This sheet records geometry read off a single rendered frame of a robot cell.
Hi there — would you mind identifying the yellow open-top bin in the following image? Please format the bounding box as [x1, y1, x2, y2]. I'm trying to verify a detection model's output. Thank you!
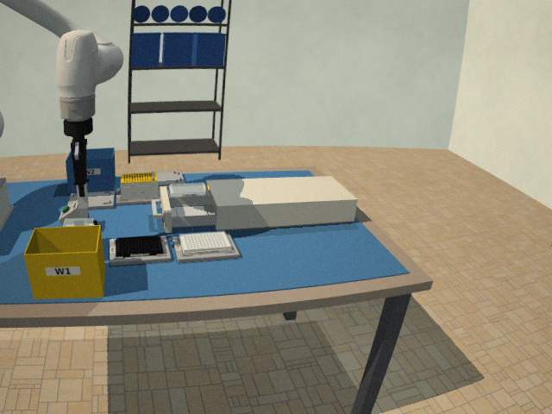
[24, 225, 105, 299]

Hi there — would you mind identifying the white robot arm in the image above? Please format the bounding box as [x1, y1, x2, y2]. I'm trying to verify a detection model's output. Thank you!
[0, 0, 123, 122]

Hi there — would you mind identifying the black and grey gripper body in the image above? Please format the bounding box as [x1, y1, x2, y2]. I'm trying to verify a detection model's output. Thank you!
[64, 117, 93, 156]

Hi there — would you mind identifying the blue bench mat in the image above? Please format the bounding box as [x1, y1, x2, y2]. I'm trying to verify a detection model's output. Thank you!
[0, 177, 410, 304]

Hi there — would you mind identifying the blue open-top bin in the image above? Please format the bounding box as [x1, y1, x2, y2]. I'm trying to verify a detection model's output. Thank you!
[66, 147, 116, 192]

